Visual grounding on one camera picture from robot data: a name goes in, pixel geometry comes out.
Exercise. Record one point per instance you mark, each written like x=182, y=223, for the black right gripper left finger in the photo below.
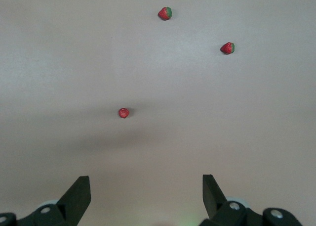
x=71, y=201

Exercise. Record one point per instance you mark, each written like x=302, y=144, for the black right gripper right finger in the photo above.
x=214, y=203

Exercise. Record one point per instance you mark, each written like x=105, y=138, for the red strawberry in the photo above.
x=227, y=48
x=123, y=113
x=164, y=13

